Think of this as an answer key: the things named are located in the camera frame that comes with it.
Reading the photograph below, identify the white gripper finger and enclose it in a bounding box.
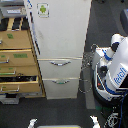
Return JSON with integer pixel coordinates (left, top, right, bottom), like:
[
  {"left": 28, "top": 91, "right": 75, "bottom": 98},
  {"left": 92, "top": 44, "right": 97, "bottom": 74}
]
[
  {"left": 28, "top": 119, "right": 38, "bottom": 128},
  {"left": 90, "top": 116, "right": 100, "bottom": 128}
]

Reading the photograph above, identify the white fridge body with drawers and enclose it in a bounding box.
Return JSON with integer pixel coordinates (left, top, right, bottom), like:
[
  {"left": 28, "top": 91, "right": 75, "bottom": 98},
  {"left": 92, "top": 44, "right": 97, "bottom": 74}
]
[{"left": 38, "top": 58, "right": 82, "bottom": 99}]

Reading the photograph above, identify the wooden drawer cabinet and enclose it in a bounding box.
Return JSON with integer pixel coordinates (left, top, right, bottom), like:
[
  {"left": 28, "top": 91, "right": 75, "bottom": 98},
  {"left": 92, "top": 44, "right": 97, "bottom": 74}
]
[{"left": 0, "top": 17, "right": 45, "bottom": 97}]

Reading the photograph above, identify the green android sticker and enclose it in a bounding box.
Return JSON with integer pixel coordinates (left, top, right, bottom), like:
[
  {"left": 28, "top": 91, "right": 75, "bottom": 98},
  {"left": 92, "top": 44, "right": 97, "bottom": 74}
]
[{"left": 37, "top": 3, "right": 49, "bottom": 17}]

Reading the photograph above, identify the grey box on cabinet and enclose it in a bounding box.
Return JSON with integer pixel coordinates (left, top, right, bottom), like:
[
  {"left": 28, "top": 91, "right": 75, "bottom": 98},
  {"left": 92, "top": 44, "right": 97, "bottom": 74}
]
[{"left": 0, "top": 6, "right": 26, "bottom": 18}]

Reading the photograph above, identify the grey coiled cable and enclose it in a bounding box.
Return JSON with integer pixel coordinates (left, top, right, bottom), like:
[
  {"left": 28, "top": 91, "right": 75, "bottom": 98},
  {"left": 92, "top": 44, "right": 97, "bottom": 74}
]
[{"left": 78, "top": 43, "right": 100, "bottom": 94}]

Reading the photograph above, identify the lower fridge drawer handle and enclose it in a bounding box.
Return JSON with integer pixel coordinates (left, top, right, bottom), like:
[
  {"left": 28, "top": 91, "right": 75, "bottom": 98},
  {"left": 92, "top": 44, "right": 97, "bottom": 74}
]
[{"left": 52, "top": 80, "right": 70, "bottom": 84}]

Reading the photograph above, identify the fridge drawer handle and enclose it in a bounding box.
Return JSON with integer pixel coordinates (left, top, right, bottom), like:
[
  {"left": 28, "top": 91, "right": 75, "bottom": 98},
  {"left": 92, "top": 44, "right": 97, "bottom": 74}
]
[
  {"left": 52, "top": 80, "right": 70, "bottom": 84},
  {"left": 50, "top": 61, "right": 71, "bottom": 66}
]

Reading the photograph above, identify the upper fridge drawer handle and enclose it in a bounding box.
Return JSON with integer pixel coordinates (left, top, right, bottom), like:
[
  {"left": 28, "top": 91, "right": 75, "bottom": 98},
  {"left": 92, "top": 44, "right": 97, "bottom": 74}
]
[{"left": 50, "top": 61, "right": 71, "bottom": 66}]

